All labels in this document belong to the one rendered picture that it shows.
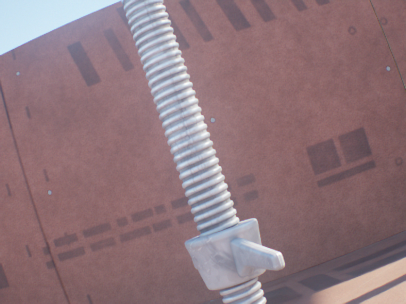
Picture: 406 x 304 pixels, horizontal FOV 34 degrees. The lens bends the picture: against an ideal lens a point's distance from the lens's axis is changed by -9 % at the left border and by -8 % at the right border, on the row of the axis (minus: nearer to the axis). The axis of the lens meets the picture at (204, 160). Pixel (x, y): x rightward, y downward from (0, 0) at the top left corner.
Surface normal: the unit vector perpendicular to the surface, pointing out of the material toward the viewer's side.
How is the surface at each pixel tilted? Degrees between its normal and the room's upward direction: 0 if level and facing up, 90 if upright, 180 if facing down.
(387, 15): 90
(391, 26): 90
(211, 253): 98
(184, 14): 90
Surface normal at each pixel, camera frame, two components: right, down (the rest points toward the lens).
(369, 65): -0.13, 0.00
